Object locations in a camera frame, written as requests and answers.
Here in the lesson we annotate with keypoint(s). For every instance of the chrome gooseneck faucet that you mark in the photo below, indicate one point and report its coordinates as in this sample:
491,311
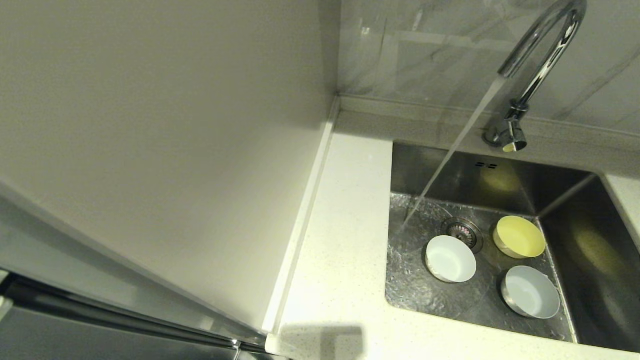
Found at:
540,65

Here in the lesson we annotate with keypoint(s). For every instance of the running water stream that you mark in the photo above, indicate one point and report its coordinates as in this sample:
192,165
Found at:
464,132

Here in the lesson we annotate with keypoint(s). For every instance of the pale blue bowl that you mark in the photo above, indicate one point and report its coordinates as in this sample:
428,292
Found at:
531,295

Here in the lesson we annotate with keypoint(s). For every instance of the stainless steel appliance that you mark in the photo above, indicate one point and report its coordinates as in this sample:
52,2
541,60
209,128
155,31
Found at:
75,340

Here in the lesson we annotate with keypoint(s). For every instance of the white bowl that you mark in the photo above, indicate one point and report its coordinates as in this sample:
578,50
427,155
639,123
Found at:
451,260

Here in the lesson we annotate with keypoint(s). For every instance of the stainless steel sink basin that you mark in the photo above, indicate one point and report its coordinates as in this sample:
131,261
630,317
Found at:
415,170

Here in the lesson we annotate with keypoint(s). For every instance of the yellow bowl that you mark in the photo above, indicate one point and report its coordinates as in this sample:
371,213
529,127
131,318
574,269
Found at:
521,236

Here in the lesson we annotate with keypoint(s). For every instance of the white cabinet side panel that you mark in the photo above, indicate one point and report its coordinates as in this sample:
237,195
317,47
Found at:
150,125

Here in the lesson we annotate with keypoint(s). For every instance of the round metal drain strainer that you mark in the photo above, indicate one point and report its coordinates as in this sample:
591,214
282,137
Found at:
461,227

